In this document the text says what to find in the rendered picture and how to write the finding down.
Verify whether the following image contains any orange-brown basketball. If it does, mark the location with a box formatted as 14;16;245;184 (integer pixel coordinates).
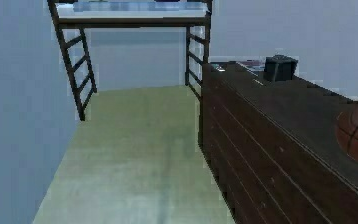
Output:
334;103;358;168

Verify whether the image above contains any black box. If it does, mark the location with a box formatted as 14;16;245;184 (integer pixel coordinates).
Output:
263;55;299;83

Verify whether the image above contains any red and blue book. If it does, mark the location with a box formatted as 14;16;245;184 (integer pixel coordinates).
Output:
237;59;267;72

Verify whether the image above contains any dark wooden loft bed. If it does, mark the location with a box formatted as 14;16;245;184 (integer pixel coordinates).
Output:
46;0;214;122

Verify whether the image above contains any dark brown wooden dresser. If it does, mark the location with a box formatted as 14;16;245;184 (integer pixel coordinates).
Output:
198;61;358;224

